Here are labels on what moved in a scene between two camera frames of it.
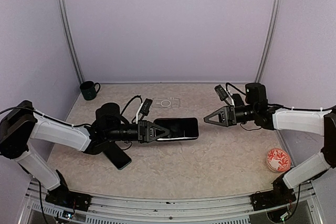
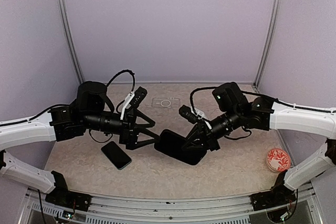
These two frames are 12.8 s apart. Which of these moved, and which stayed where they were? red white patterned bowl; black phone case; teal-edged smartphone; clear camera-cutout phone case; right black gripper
Moved: black phone case; right black gripper
Stayed: red white patterned bowl; clear camera-cutout phone case; teal-edged smartphone
